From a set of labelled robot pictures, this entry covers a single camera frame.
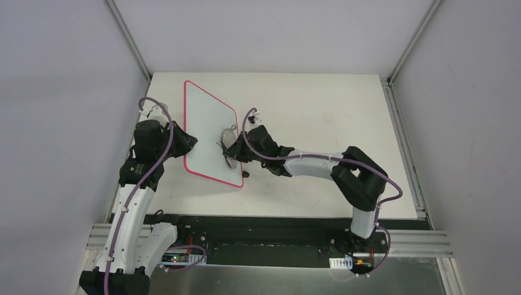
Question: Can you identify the grey eraser cloth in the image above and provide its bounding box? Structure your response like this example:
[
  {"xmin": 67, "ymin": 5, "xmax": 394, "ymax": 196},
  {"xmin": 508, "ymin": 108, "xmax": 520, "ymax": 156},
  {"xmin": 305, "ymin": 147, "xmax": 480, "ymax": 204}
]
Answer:
[{"xmin": 220, "ymin": 124, "xmax": 237, "ymax": 170}]

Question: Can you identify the pink-framed whiteboard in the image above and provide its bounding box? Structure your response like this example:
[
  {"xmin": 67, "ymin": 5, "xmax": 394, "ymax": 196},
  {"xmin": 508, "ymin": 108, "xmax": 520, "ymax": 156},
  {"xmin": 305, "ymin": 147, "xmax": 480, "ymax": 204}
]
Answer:
[{"xmin": 183, "ymin": 80, "xmax": 244, "ymax": 188}]

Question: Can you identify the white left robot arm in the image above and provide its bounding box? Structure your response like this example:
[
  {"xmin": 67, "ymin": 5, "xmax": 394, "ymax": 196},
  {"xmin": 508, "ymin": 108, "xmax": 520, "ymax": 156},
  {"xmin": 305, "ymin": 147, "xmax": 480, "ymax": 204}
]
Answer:
[{"xmin": 79, "ymin": 119, "xmax": 197, "ymax": 294}]

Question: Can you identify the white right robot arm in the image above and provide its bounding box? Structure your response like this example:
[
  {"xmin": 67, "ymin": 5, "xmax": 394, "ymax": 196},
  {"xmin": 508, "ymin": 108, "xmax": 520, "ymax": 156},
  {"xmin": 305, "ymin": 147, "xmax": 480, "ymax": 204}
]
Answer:
[{"xmin": 218, "ymin": 125, "xmax": 388, "ymax": 252}]

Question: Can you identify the left controller board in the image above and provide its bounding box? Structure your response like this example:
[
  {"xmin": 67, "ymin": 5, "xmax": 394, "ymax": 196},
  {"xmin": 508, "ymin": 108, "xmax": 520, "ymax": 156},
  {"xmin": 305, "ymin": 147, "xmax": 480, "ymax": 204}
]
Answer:
[{"xmin": 159, "ymin": 248, "xmax": 207, "ymax": 272}]

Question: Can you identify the controller board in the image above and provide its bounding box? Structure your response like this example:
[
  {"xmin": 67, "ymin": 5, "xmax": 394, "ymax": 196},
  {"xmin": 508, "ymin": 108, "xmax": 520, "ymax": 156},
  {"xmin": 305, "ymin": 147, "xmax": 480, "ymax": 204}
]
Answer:
[
  {"xmin": 159, "ymin": 248, "xmax": 207, "ymax": 272},
  {"xmin": 328, "ymin": 253, "xmax": 376, "ymax": 275}
]

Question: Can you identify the right controller board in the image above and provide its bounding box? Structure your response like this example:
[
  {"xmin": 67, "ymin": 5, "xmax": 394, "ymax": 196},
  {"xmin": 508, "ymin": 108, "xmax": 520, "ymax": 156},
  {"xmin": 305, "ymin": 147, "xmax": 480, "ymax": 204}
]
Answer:
[{"xmin": 328, "ymin": 253, "xmax": 376, "ymax": 275}]

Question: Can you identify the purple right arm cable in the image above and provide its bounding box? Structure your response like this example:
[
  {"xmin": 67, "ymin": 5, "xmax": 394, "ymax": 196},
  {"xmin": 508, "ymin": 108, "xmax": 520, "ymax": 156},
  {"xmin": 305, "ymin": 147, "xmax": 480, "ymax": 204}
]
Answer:
[{"xmin": 241, "ymin": 107, "xmax": 404, "ymax": 273}]

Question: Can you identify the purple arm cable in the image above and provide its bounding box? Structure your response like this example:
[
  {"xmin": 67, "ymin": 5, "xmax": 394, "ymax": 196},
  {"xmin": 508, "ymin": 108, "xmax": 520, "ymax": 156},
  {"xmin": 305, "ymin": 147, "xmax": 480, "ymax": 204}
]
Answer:
[
  {"xmin": 102, "ymin": 96, "xmax": 175, "ymax": 295},
  {"xmin": 241, "ymin": 107, "xmax": 404, "ymax": 273}
]

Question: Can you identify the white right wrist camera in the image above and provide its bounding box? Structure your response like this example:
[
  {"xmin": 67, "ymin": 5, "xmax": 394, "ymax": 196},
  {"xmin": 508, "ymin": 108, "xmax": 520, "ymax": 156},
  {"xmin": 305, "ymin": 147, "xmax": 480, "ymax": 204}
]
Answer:
[{"xmin": 247, "ymin": 109, "xmax": 262, "ymax": 125}]

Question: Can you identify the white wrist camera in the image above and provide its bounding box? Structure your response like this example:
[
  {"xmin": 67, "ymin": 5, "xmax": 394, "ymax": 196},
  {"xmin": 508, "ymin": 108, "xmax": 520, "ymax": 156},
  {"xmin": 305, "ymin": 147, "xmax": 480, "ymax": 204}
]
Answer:
[
  {"xmin": 147, "ymin": 103, "xmax": 169, "ymax": 126},
  {"xmin": 247, "ymin": 109, "xmax": 262, "ymax": 125}
]

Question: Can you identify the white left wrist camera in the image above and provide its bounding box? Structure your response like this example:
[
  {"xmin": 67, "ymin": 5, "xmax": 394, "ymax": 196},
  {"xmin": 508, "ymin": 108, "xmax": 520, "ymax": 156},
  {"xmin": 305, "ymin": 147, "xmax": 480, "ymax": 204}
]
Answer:
[{"xmin": 147, "ymin": 103, "xmax": 169, "ymax": 126}]

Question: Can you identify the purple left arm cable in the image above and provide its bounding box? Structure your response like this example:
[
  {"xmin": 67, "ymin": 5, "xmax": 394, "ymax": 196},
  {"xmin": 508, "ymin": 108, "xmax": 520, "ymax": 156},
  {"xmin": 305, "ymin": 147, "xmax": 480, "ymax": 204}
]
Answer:
[{"xmin": 102, "ymin": 96, "xmax": 175, "ymax": 295}]

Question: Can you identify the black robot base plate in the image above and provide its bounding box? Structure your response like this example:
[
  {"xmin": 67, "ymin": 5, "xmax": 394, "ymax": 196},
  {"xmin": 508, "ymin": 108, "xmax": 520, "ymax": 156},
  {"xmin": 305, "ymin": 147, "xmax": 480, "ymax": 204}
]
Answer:
[{"xmin": 138, "ymin": 211, "xmax": 391, "ymax": 270}]

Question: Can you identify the aluminium frame post left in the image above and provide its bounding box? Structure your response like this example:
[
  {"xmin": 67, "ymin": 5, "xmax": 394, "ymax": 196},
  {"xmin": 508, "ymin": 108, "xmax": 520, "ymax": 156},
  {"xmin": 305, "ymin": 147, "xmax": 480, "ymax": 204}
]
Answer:
[{"xmin": 103, "ymin": 0, "xmax": 152, "ymax": 85}]

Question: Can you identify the aluminium frame post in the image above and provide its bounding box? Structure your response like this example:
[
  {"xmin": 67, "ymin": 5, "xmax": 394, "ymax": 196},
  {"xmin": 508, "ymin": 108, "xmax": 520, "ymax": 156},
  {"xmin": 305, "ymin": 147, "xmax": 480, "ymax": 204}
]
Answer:
[
  {"xmin": 103, "ymin": 0, "xmax": 152, "ymax": 85},
  {"xmin": 386, "ymin": 0, "xmax": 445, "ymax": 85}
]

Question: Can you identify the aluminium frame rail front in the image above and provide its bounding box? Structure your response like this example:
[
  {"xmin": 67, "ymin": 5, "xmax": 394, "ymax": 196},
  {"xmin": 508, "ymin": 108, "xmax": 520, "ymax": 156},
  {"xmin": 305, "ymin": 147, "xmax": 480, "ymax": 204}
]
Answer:
[{"xmin": 86, "ymin": 223, "xmax": 453, "ymax": 258}]

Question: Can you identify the aluminium frame post right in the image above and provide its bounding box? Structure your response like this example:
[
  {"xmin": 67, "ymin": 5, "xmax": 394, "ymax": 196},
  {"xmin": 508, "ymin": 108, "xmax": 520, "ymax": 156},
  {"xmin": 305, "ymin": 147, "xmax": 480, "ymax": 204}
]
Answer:
[{"xmin": 386, "ymin": 0, "xmax": 445, "ymax": 85}]

